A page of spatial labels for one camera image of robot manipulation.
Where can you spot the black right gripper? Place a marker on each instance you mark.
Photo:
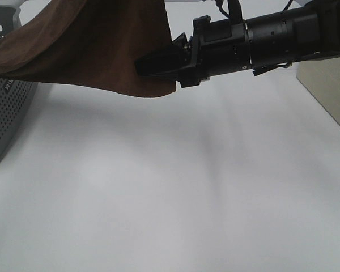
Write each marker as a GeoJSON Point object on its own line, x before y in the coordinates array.
{"type": "Point", "coordinates": [216, 48]}

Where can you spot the beige fabric storage box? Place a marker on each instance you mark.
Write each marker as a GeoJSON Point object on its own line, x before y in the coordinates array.
{"type": "Point", "coordinates": [322, 80]}

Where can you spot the grey perforated plastic basket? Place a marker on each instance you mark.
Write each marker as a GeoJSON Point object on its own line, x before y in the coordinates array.
{"type": "Point", "coordinates": [15, 95]}

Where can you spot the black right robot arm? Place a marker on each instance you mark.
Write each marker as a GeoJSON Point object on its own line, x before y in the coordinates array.
{"type": "Point", "coordinates": [260, 44]}

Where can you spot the brown towel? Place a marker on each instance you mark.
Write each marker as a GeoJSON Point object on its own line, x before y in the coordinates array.
{"type": "Point", "coordinates": [91, 44]}

